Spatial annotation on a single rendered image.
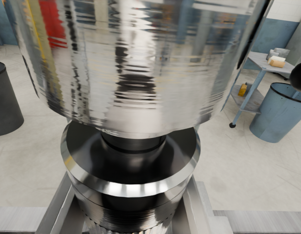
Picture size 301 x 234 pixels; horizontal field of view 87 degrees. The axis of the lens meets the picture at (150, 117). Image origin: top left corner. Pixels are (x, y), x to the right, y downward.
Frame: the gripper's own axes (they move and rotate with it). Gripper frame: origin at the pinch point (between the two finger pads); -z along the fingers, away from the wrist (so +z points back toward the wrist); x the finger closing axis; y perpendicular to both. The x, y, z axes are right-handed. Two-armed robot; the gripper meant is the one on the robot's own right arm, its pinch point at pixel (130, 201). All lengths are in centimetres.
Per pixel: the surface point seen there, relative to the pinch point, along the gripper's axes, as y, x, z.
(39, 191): 122, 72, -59
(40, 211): 29.0, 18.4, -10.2
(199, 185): 22.5, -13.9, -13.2
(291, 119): 87, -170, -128
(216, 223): 18.2, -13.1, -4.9
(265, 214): 29.6, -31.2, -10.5
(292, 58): 84, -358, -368
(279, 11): 0, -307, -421
